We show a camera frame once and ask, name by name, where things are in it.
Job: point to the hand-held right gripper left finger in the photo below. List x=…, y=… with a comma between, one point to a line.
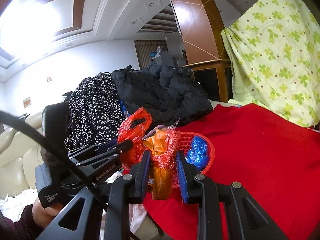
x=146, y=170

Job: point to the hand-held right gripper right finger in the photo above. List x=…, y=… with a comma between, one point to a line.
x=181, y=177

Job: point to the red plastic net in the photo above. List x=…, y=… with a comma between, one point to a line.
x=172, y=142

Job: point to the white cloth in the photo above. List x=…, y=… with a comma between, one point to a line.
x=12, y=201

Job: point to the green clover print cloth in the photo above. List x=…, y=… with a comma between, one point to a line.
x=275, y=55

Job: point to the blue garment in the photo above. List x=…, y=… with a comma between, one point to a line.
x=123, y=110

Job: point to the red plastic bag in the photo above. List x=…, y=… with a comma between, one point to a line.
x=132, y=140

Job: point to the red plastic mesh basket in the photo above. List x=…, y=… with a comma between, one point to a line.
x=211, y=155

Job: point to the brown wooden door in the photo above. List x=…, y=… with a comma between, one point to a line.
x=145, y=52

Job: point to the orange plastic packet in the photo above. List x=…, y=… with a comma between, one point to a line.
x=161, y=180

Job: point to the blue plastic tissue pack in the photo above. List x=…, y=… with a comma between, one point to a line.
x=197, y=152

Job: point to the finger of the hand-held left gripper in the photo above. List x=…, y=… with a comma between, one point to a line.
x=110, y=146
x=105, y=163

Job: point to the red blanket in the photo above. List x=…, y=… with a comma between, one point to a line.
x=250, y=155

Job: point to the wooden cabinet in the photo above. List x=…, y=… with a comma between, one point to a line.
x=195, y=17

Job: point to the black white floral garment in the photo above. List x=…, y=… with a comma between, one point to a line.
x=92, y=110

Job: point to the cream leather sofa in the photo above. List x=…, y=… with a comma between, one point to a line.
x=12, y=155

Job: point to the person's left forearm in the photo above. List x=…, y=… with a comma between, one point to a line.
x=17, y=226

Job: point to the orange wall sign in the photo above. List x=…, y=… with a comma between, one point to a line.
x=27, y=102

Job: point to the black puffer jacket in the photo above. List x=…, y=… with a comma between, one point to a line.
x=162, y=95

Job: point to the person's left hand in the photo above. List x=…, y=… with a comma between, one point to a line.
x=46, y=215

